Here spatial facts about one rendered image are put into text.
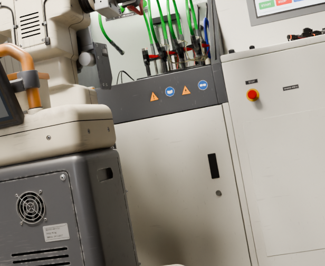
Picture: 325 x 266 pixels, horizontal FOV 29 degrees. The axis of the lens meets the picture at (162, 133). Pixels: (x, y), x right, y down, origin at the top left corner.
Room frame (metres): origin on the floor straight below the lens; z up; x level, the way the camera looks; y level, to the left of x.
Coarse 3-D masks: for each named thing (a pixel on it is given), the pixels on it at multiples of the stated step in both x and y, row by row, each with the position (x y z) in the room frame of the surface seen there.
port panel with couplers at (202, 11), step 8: (184, 0) 3.04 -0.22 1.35; (192, 0) 3.03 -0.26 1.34; (200, 0) 3.02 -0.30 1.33; (184, 8) 3.04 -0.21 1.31; (200, 8) 3.02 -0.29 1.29; (192, 16) 3.03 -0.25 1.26; (200, 16) 3.02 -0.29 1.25; (192, 24) 3.03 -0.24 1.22; (200, 24) 3.03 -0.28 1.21; (208, 32) 3.02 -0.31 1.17; (208, 40) 3.02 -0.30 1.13
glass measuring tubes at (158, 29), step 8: (160, 24) 3.06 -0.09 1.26; (168, 24) 3.03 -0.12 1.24; (176, 24) 3.02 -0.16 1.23; (160, 32) 3.06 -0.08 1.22; (168, 32) 3.05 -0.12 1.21; (176, 32) 3.04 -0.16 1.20; (160, 40) 3.06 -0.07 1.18; (168, 40) 3.05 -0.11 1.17; (176, 56) 3.03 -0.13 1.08; (160, 64) 3.06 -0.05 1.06; (168, 64) 3.04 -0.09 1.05; (176, 64) 3.03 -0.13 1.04
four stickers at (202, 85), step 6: (186, 84) 2.51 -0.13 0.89; (198, 84) 2.50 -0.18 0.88; (204, 84) 2.49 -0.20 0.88; (156, 90) 2.53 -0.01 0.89; (168, 90) 2.52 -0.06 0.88; (174, 90) 2.52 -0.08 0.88; (186, 90) 2.51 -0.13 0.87; (198, 90) 2.50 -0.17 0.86; (150, 96) 2.54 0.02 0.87; (156, 96) 2.53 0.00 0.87; (168, 96) 2.52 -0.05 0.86
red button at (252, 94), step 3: (249, 90) 2.46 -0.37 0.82; (252, 90) 2.42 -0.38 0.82; (255, 90) 2.45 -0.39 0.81; (246, 93) 2.46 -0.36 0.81; (249, 93) 2.42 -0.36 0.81; (252, 93) 2.42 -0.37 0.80; (255, 93) 2.42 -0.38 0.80; (258, 93) 2.45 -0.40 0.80; (246, 96) 2.46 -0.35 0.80; (249, 96) 2.42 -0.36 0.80; (252, 96) 2.42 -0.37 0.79; (255, 96) 2.42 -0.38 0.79; (258, 96) 2.45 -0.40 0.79; (249, 99) 2.46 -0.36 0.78; (252, 99) 2.46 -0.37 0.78; (255, 99) 2.46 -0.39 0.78
